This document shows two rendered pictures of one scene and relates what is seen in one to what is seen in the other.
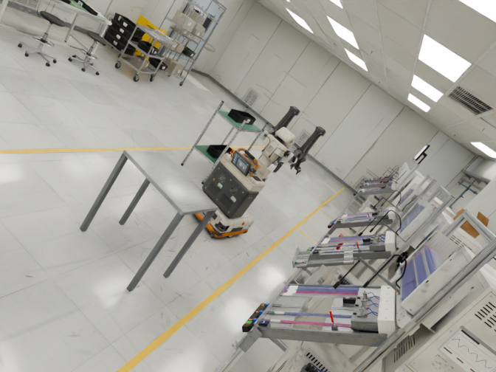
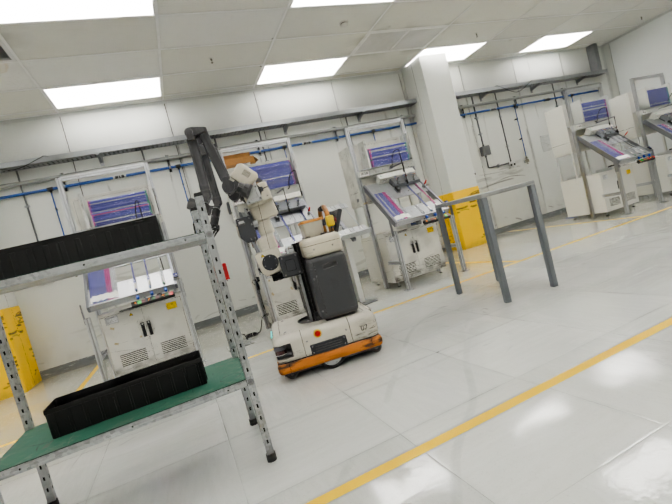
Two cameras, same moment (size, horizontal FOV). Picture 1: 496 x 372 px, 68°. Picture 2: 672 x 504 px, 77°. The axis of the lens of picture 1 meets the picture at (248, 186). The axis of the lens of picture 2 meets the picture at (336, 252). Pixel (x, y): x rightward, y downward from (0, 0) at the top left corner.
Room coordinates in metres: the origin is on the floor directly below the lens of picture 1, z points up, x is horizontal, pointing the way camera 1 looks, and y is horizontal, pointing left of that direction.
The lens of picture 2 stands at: (5.49, 2.56, 0.84)
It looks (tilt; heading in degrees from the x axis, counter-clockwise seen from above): 3 degrees down; 236
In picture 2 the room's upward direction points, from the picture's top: 15 degrees counter-clockwise
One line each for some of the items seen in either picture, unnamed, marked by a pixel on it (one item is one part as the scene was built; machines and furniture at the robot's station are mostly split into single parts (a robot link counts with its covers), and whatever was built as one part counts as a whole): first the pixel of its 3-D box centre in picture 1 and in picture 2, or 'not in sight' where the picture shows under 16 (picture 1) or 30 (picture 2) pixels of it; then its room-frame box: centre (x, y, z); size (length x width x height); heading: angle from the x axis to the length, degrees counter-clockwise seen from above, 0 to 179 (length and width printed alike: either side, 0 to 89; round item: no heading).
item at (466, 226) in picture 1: (466, 217); (247, 159); (3.39, -1.73, 1.82); 0.68 x 0.30 x 0.20; 166
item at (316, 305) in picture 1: (340, 317); (291, 288); (3.38, -1.54, 0.31); 0.70 x 0.65 x 0.62; 166
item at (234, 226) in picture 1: (220, 211); (322, 333); (4.08, 0.08, 0.16); 0.67 x 0.64 x 0.25; 154
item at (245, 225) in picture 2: (271, 159); (247, 225); (4.34, -0.04, 0.99); 0.28 x 0.16 x 0.22; 64
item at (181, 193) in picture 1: (147, 218); (491, 242); (2.59, 0.49, 0.40); 0.70 x 0.45 x 0.80; 69
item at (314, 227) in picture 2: (249, 164); (311, 228); (3.97, 0.13, 0.87); 0.23 x 0.15 x 0.11; 64
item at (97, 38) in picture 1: (91, 52); not in sight; (5.90, 3.42, 0.28); 0.54 x 0.52 x 0.57; 99
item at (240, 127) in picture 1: (226, 143); (122, 356); (5.31, 0.64, 0.55); 0.91 x 0.46 x 1.10; 166
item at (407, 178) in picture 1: (390, 201); not in sight; (7.95, -2.64, 0.95); 1.36 x 0.82 x 1.90; 76
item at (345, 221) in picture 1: (361, 244); (141, 298); (4.82, -1.71, 0.66); 1.01 x 0.73 x 1.31; 76
